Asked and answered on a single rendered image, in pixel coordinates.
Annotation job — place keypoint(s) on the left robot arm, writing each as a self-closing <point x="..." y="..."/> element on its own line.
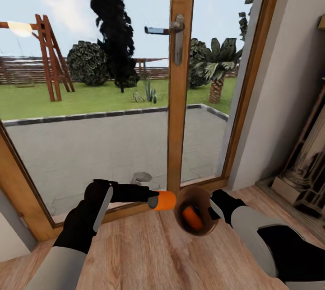
<point x="62" y="266"/>

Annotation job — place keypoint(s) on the can of soda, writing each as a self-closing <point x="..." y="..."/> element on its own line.
<point x="194" y="221"/>
<point x="165" y="201"/>
<point x="198" y="213"/>

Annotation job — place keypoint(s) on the trash can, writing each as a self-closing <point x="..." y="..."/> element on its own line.
<point x="199" y="197"/>

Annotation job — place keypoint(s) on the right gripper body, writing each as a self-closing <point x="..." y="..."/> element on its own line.
<point x="213" y="214"/>

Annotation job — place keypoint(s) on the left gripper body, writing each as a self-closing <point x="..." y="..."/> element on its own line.
<point x="136" y="193"/>

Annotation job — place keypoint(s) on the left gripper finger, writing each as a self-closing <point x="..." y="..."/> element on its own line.
<point x="153" y="193"/>

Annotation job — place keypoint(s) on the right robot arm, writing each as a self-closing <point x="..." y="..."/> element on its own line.
<point x="279" y="249"/>

